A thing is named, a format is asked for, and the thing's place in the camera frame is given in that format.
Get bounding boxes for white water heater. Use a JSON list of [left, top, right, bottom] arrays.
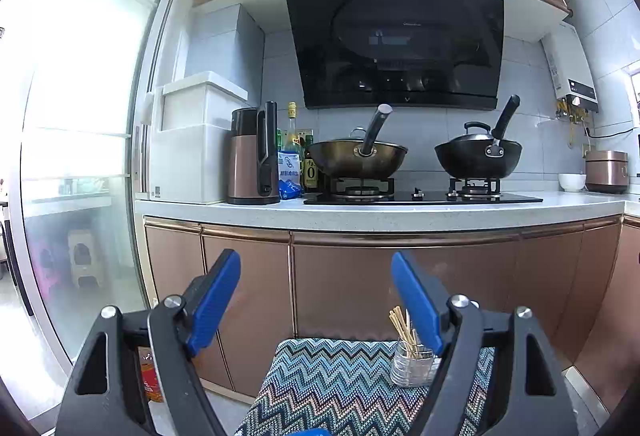
[[541, 21, 600, 113]]

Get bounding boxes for black range hood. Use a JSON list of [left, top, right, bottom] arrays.
[[282, 0, 506, 112]]

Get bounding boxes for black power cable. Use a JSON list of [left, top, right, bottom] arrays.
[[584, 122, 640, 140]]

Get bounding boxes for brass water valves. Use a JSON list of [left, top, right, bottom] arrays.
[[555, 98, 592, 148]]

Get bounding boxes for blue white salt bag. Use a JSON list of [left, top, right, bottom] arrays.
[[276, 149, 305, 201]]

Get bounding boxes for black gas stove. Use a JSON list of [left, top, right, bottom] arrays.
[[303, 176, 545, 206]]

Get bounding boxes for zigzag patterned cloth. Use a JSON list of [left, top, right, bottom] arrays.
[[233, 338, 497, 436]]

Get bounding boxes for bundle of wooden chopsticks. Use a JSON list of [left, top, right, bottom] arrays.
[[388, 306, 427, 361]]

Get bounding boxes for yellow cap oil bottle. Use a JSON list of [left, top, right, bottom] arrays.
[[282, 102, 304, 153]]

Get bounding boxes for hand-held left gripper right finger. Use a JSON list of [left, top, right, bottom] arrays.
[[390, 250, 581, 436]]

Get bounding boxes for copper rice cooker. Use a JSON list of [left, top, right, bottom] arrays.
[[584, 150, 630, 195]]

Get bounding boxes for black wok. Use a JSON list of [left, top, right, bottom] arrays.
[[434, 94, 524, 181]]

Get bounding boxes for bronze wok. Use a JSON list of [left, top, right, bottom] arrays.
[[305, 103, 409, 180]]

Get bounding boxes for glass sliding door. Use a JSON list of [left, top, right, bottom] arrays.
[[0, 0, 182, 419]]

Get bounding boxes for dark soy sauce bottle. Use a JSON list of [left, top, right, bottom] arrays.
[[302, 151, 321, 194]]

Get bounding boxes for white plastic stool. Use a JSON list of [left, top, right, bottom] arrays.
[[67, 228, 104, 290]]

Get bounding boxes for copper lower cabinets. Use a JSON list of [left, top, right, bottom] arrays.
[[143, 211, 640, 413]]

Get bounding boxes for amber oil bottle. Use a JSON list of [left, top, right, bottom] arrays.
[[139, 347, 165, 403]]

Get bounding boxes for white bowl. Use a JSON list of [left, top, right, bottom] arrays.
[[558, 173, 588, 193]]

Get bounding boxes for copper thermos kettle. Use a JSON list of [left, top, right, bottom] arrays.
[[226, 101, 281, 206]]

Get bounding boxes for white storage bin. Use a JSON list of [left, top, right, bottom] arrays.
[[148, 71, 249, 205]]

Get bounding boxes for clear utensil holder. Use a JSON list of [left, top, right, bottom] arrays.
[[389, 338, 442, 388]]

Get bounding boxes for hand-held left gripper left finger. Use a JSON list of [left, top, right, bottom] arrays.
[[55, 248, 242, 436]]

